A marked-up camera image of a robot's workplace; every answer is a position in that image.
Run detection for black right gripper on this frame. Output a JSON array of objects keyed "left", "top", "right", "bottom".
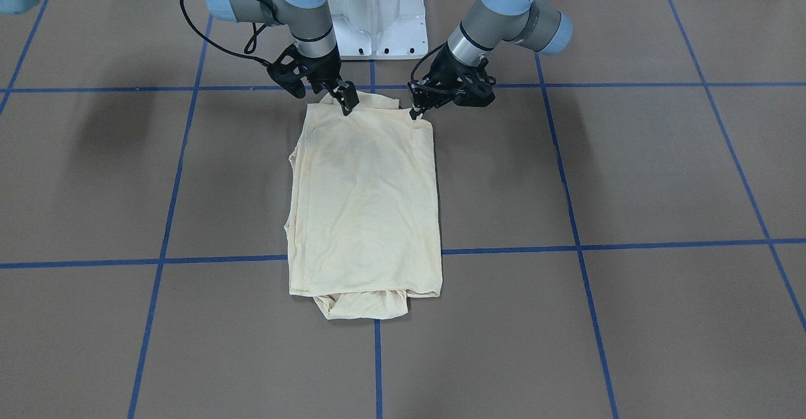
[{"left": 266, "top": 45, "right": 360, "bottom": 117}]

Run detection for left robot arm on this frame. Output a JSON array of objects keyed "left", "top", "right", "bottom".
[{"left": 407, "top": 0, "right": 573, "bottom": 119}]

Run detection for brown paper table cover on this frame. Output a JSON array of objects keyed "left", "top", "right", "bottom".
[{"left": 1, "top": 0, "right": 805, "bottom": 418}]

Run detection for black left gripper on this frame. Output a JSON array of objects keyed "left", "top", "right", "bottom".
[{"left": 408, "top": 45, "right": 496, "bottom": 120}]

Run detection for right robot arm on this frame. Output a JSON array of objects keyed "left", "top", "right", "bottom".
[{"left": 179, "top": 0, "right": 360, "bottom": 115}]

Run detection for beige long-sleeve printed shirt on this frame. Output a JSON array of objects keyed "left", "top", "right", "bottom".
[{"left": 285, "top": 92, "right": 443, "bottom": 319}]

